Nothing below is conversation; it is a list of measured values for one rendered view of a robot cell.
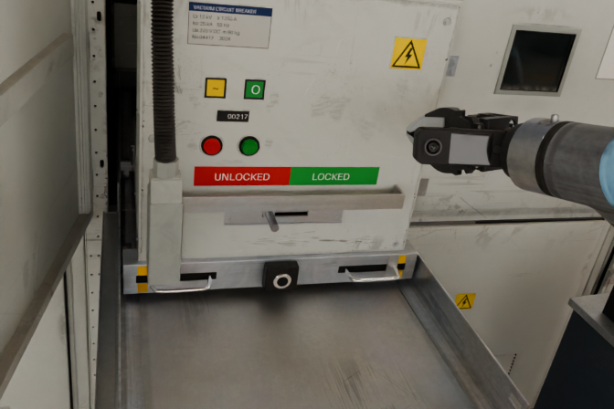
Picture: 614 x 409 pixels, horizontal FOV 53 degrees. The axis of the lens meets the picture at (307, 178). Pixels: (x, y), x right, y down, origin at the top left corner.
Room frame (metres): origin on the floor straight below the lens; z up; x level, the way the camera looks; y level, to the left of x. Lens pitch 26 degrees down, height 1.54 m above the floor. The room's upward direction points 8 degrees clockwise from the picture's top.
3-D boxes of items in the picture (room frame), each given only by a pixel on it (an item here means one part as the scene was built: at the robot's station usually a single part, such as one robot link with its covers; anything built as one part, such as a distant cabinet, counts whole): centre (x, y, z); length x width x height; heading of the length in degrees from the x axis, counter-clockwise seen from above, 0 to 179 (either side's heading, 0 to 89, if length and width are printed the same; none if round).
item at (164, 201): (0.79, 0.20, 1.04); 0.08 x 0.05 x 0.17; 19
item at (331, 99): (0.92, 0.03, 1.15); 0.48 x 0.01 x 0.48; 109
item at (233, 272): (0.94, 0.03, 0.90); 0.54 x 0.05 x 0.06; 109
